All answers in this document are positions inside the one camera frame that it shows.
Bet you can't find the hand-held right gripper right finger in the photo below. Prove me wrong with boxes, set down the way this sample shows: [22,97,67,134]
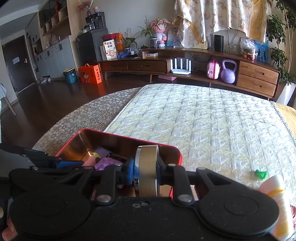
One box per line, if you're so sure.
[157,160,222,205]

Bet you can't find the lilac card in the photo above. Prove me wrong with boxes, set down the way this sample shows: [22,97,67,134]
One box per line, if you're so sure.
[92,146,112,158]

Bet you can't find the black speaker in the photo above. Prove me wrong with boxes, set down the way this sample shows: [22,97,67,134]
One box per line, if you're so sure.
[214,35,224,52]

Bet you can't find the red crinkled packet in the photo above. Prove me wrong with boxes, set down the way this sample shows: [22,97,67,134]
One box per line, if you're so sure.
[290,206,296,230]

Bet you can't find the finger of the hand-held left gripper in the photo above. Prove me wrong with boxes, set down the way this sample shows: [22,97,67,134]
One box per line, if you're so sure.
[14,146,48,157]
[30,156,85,169]

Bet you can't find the orange gift bag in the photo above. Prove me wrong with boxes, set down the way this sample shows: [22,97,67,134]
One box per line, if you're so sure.
[115,34,125,51]

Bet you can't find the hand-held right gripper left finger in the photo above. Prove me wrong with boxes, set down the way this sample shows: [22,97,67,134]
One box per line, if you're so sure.
[59,158,139,205]

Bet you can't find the white and orange snack bag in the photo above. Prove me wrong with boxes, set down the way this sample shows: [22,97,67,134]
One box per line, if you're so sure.
[103,39,118,61]

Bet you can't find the orange gift box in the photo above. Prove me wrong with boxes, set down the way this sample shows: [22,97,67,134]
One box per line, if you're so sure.
[78,64,102,84]

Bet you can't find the pink plush doll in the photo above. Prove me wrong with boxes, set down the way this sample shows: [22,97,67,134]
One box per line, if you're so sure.
[151,18,168,47]

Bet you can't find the plant in patterned pot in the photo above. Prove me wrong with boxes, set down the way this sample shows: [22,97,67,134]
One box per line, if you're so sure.
[139,16,160,48]

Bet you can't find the picture frame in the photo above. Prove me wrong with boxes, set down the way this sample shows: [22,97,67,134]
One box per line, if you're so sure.
[168,27,181,47]

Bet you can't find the chair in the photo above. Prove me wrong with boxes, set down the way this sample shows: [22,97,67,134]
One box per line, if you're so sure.
[0,83,16,116]

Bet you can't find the wooden TV cabinet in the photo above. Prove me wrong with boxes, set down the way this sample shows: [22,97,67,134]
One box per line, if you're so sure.
[97,47,281,100]

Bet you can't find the blue bag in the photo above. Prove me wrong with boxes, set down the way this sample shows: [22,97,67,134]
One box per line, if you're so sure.
[254,40,269,63]

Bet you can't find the white bottle with yellow band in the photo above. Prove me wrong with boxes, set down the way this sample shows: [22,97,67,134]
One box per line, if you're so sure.
[259,174,295,240]

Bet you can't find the floral curtain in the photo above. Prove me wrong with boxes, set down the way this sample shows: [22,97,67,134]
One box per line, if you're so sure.
[173,0,272,47]

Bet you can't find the vase of dried flowers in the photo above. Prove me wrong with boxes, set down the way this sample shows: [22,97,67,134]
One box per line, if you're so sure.
[77,0,93,16]

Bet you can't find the white router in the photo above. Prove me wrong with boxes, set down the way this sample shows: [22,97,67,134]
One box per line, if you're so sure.
[170,58,192,75]

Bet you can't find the dark door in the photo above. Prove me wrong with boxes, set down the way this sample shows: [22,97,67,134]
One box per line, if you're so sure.
[2,35,37,93]

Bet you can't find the pink toy suitcase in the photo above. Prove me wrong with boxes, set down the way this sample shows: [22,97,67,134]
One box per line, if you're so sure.
[206,60,221,80]

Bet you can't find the dark grey fridge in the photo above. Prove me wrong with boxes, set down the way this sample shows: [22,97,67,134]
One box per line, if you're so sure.
[76,28,109,66]

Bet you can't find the teal trash bin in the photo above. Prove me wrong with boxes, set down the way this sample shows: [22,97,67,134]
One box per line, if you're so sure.
[63,68,78,84]

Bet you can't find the pink soft item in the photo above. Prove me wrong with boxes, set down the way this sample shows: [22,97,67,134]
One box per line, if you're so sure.
[82,155,97,167]

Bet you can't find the white planter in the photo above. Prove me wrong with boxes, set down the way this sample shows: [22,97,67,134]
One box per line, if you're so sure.
[276,83,296,109]

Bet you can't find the clear plastic bag of fruit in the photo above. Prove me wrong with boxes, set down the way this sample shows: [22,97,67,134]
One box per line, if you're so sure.
[240,38,258,61]

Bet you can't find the red tin box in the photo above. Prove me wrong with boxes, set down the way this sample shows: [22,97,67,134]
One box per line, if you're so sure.
[55,128,183,200]

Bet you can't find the wall cabinet with shelves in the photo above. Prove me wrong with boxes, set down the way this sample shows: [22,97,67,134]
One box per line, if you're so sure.
[25,0,78,80]

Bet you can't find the purple spiky toy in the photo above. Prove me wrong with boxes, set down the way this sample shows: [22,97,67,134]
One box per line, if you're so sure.
[95,158,125,171]

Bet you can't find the purple kettlebell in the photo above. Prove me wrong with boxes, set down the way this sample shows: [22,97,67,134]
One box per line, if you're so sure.
[220,59,238,84]

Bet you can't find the person's left hand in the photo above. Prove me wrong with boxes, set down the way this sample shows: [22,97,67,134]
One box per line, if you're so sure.
[0,218,18,241]

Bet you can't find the small green potted plant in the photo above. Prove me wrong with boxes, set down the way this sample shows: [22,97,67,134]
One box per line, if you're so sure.
[119,29,139,55]

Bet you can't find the large leafy plant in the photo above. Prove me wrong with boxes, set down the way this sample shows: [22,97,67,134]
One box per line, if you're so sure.
[266,0,296,85]

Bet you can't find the quilted mattress pad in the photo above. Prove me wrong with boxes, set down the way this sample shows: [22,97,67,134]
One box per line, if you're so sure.
[103,83,296,193]

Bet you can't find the yellow cloth with lace trim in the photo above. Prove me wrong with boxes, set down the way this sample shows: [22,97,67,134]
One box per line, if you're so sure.
[270,101,296,137]

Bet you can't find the black coffee machine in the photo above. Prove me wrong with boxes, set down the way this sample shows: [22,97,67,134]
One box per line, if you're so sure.
[85,13,107,32]

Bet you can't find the round gold tin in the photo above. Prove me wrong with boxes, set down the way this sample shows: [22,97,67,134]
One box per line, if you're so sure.
[135,146,160,197]

